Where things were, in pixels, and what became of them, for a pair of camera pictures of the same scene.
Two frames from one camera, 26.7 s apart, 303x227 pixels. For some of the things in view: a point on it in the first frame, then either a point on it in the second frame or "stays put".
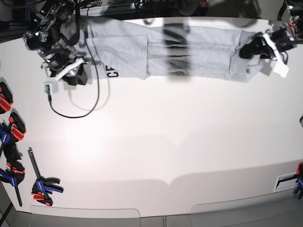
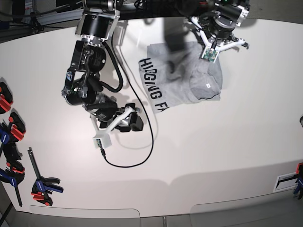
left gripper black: [77, 76] -> [133, 121]
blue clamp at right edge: [299, 188] stays put
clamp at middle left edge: [11, 133] stays put
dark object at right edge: [301, 121] stays put
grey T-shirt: [139, 48] -> [175, 74]
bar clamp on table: [44, 186] stays put
